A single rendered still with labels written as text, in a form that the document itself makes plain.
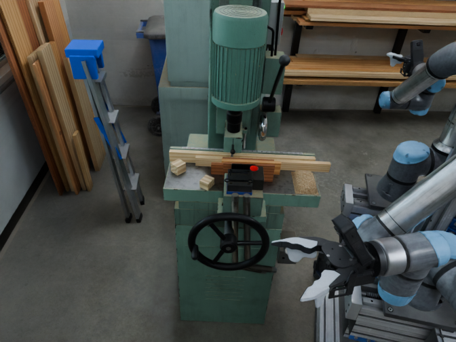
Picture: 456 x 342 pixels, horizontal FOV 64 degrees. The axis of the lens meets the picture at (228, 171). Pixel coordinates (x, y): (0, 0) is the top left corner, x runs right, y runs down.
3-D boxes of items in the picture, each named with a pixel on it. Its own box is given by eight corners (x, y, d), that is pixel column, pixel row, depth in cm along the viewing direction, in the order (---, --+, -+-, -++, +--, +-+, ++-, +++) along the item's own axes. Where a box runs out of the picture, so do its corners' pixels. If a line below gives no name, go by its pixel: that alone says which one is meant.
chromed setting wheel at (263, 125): (258, 146, 153) (261, 121, 145) (257, 131, 162) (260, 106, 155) (265, 146, 153) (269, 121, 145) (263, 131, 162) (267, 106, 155)
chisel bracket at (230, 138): (223, 155, 141) (224, 137, 136) (224, 136, 153) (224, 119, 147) (241, 157, 141) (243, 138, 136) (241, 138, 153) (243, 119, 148)
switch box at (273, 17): (264, 44, 147) (269, 1, 137) (263, 36, 155) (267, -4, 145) (279, 45, 147) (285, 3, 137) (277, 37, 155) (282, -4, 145)
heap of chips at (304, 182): (295, 193, 138) (296, 186, 136) (290, 172, 149) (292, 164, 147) (318, 195, 138) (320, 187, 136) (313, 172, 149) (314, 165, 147)
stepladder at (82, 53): (119, 225, 246) (59, 53, 174) (125, 200, 266) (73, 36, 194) (143, 222, 246) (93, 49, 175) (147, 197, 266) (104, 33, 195)
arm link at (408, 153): (383, 165, 153) (393, 137, 145) (413, 165, 154) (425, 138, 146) (393, 182, 143) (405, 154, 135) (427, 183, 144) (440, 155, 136)
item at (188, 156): (169, 161, 151) (169, 151, 148) (170, 159, 153) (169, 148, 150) (313, 168, 152) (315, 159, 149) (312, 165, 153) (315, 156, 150)
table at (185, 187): (158, 217, 133) (157, 205, 129) (171, 168, 157) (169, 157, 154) (323, 225, 134) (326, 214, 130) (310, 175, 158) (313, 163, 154)
